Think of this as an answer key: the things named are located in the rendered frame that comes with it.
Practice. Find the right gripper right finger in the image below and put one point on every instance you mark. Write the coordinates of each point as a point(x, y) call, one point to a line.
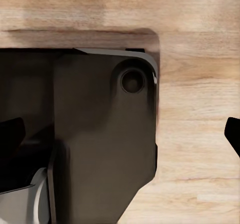
point(232, 133)

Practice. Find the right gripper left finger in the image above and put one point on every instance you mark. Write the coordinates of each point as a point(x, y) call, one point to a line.
point(12, 133)

